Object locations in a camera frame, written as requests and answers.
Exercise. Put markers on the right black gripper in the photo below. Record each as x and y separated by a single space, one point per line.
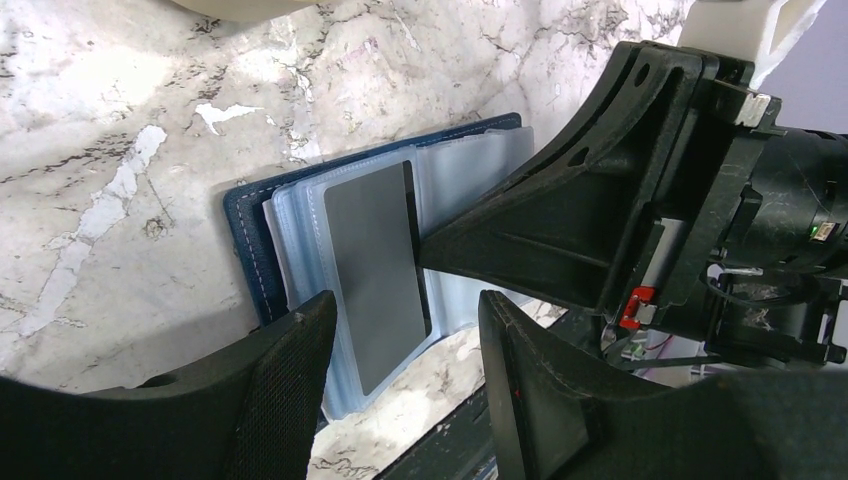
637 190

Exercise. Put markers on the dark grey credit card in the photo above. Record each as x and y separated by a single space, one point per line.
371 222

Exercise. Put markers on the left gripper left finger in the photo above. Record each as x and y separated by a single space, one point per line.
247 411

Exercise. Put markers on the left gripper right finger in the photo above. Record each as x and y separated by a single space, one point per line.
559 413

